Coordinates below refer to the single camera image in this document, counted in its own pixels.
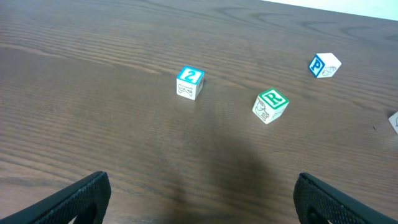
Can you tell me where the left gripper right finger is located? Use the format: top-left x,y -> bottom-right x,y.
293,172 -> 397,224

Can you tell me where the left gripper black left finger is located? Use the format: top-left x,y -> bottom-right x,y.
1,171 -> 111,224

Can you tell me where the red letter I block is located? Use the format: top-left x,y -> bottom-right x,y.
388,112 -> 398,134

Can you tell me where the green letter R block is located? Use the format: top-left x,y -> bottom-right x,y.
252,88 -> 289,124

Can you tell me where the white P letter block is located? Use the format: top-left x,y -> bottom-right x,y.
308,53 -> 341,78

